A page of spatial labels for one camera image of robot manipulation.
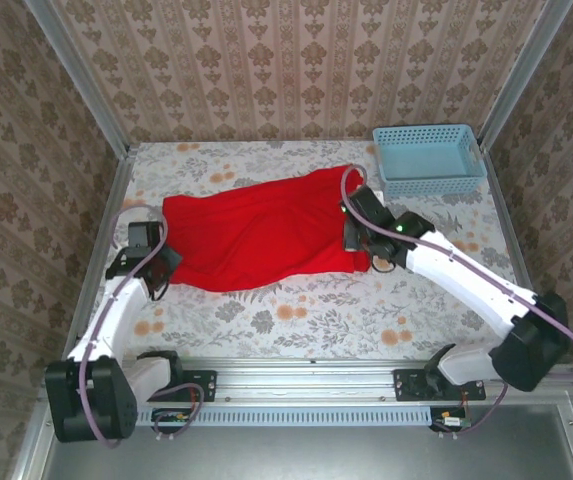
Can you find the red t-shirt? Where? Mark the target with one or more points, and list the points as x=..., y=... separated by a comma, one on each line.
x=266, y=230

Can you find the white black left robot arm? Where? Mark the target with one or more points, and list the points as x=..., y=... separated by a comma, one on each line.
x=111, y=320

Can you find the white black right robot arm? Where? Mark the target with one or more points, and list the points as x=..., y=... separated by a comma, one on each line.
x=456, y=280

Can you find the light blue plastic basket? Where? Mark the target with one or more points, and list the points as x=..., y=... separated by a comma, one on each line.
x=426, y=160

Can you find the floral patterned table cover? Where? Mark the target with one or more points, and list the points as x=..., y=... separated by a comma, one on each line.
x=316, y=330

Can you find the small electronics board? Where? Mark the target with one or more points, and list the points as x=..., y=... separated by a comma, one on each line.
x=451, y=421
x=173, y=417

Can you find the grey sheet metal panel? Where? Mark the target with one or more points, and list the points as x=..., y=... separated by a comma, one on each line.
x=316, y=455

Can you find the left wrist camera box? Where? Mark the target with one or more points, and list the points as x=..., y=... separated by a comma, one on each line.
x=141, y=234

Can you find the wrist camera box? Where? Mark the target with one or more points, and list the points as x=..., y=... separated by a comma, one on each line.
x=141, y=234
x=352, y=240

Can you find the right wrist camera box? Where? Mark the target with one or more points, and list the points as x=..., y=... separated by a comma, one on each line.
x=352, y=240

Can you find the aluminium table side rail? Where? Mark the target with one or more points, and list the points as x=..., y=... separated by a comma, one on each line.
x=516, y=250
x=116, y=200

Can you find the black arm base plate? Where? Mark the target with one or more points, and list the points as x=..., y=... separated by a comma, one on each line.
x=206, y=385
x=408, y=385

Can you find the aluminium frame post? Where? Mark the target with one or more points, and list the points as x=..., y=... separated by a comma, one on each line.
x=91, y=95
x=522, y=75

